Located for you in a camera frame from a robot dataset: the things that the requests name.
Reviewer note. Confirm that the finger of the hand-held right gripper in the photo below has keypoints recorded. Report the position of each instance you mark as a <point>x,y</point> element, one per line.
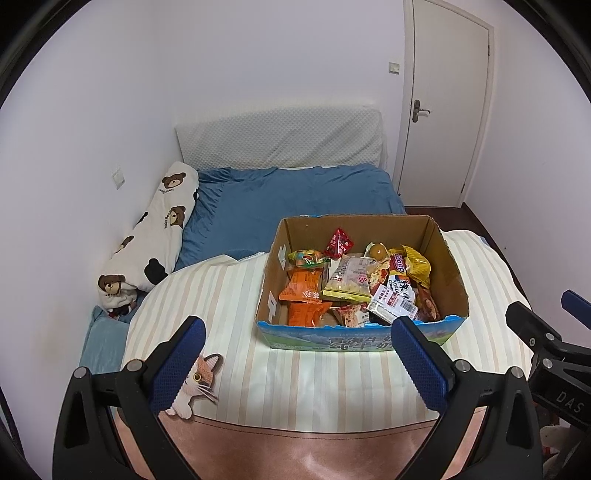
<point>579,307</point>
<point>526,321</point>

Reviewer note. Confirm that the white cookie packet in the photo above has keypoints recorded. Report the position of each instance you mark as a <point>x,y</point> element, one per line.
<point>353,314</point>

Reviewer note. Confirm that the white headboard cushion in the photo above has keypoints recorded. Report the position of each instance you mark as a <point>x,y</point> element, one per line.
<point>277,136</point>

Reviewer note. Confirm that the white door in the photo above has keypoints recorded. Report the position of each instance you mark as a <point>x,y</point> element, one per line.
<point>448,101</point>

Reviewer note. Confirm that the white bear print pillow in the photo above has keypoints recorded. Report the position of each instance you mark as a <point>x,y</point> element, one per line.
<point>157,230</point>

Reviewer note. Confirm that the green colourful candy packet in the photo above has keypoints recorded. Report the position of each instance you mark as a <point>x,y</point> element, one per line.
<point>308,257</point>

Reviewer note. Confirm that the orange snack packet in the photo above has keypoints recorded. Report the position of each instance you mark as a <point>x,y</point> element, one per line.
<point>302,285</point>
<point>307,314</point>

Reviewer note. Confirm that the beige snack packet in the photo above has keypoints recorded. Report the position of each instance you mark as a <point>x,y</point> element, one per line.
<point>351,277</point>

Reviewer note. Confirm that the red triangular snack packet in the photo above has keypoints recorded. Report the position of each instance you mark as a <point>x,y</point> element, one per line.
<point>339,243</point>

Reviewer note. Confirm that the small yellow snack packet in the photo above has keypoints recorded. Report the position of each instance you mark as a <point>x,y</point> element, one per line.
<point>418,267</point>

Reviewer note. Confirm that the light blue cloth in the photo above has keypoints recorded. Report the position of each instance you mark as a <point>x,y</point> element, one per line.
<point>104,341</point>

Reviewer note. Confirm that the long red white packet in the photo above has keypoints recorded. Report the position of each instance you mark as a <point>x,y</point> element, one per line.
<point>392,302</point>

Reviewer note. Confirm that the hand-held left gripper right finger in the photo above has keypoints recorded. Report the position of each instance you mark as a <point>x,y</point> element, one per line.
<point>420,364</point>

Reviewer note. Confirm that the striped pink cat blanket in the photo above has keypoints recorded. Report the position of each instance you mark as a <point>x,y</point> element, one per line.
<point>286,383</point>

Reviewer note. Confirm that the white light switch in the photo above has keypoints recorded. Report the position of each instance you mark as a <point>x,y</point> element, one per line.
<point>395,67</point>

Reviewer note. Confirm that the cardboard box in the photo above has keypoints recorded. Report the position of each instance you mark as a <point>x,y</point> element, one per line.
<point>323,339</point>

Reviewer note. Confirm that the white wall socket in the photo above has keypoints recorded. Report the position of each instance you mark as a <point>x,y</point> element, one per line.
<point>118,179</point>

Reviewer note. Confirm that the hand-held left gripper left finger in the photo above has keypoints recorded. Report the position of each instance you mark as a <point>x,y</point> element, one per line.
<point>178,364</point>

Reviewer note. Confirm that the brown snack packet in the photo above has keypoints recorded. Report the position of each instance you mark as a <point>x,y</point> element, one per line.
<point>427,307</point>

